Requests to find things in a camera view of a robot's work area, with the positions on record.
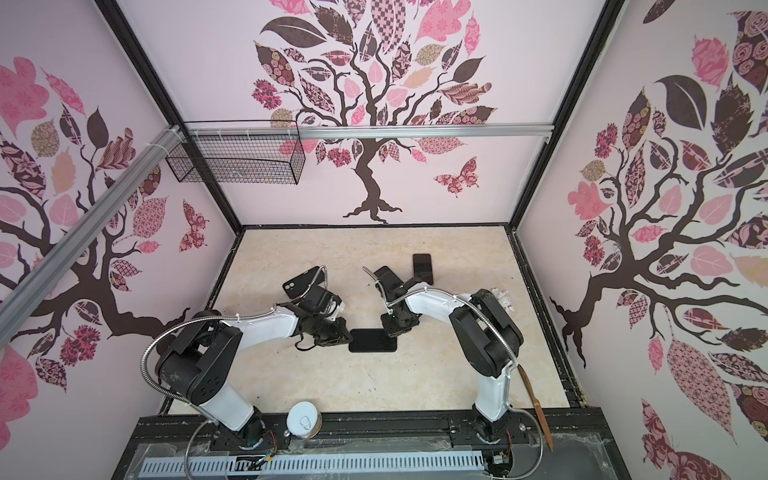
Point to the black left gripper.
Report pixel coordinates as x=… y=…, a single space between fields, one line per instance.
x=339 y=336

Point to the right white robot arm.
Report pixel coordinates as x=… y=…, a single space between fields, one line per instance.
x=491 y=403

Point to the white round can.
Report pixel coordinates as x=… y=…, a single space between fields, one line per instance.
x=304 y=420

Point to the black smartphone with silver frame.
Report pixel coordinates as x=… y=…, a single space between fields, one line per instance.
x=422 y=268

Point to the silver aluminium rail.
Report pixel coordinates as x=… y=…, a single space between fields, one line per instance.
x=380 y=132
x=18 y=307

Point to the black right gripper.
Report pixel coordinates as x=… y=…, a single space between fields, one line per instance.
x=387 y=326

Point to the silver aluminium rail left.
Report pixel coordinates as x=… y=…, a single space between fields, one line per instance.
x=18 y=307

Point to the small white figurine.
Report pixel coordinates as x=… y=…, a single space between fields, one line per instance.
x=504 y=300

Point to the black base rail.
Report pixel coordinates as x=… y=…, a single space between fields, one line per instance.
x=584 y=447

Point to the brown wooden stick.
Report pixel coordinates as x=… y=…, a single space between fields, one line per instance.
x=537 y=407

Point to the black wire basket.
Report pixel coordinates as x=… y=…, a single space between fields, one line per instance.
x=239 y=152

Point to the silver aluminium rail back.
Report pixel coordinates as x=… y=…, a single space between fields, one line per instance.
x=380 y=132

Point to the white slotted cable duct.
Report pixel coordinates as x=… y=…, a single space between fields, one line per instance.
x=247 y=466

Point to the black smartphone centre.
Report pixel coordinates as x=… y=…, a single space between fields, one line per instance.
x=387 y=278

